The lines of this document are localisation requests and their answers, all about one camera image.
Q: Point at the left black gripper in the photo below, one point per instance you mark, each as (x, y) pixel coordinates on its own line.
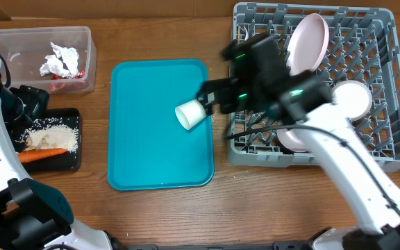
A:
(36, 99)

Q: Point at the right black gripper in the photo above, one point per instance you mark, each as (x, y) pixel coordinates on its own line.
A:
(225, 103)

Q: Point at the red snack wrapper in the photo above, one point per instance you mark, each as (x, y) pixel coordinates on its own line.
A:
(70, 86)

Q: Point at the white napkin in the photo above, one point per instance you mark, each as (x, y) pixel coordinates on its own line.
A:
(63, 62)

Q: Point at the white paper cup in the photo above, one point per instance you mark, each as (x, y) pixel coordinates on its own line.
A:
(190, 114)

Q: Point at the orange carrot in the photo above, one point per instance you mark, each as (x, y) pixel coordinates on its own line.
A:
(34, 155)

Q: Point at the white bowl with scraps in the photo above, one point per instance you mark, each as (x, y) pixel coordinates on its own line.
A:
(290, 141)

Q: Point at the white round plate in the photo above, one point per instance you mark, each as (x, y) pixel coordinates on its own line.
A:
(308, 44)

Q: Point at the white bowl with peanuts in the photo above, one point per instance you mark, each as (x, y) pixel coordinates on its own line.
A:
(353, 97)

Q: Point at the grey dishwasher rack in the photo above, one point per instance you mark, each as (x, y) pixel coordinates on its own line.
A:
(363, 46)

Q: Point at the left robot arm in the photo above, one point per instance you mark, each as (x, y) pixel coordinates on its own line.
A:
(34, 215)

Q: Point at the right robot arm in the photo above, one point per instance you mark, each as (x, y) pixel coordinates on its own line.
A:
(303, 104)

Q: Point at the peanuts and rice pile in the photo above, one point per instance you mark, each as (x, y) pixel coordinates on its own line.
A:
(49, 133)

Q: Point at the clear plastic bin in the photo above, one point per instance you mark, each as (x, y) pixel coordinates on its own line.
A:
(24, 50)

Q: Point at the wooden chopstick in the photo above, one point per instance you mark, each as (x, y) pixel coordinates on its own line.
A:
(238, 35)

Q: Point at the black plastic tray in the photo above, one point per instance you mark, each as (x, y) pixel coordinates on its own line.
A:
(67, 161)

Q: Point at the teal serving tray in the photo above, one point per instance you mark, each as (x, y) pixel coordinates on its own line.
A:
(147, 146)

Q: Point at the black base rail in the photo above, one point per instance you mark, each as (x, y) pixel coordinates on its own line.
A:
(278, 245)

